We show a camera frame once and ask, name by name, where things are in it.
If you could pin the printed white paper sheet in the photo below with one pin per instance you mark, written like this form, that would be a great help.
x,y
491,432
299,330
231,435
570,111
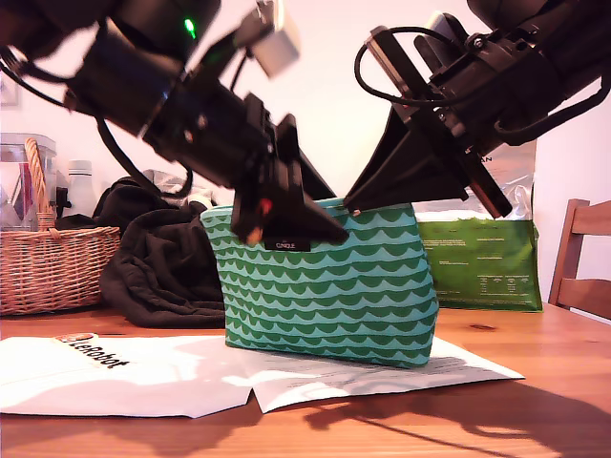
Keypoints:
x,y
334,381

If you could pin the silver and green Canagan bag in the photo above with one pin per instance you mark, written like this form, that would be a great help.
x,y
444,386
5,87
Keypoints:
x,y
477,267

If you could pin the clear plastic container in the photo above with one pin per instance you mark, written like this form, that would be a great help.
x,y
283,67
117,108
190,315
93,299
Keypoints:
x,y
14,181

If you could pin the small white wall frame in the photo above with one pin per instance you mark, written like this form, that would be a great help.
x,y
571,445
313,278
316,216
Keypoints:
x,y
7,93

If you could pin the wooden chair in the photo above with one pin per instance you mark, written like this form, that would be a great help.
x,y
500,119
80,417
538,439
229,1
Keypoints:
x,y
568,248

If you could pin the green wave-patterned zipper pouch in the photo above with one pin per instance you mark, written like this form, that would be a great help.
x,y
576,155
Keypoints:
x,y
324,296

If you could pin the white LeRobot text sticker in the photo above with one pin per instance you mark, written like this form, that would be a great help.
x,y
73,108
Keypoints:
x,y
93,353

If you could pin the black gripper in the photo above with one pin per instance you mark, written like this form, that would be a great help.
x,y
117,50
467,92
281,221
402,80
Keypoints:
x,y
205,133
501,95

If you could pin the black hoodie with grey lining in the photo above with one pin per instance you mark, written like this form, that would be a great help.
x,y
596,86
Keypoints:
x,y
157,267

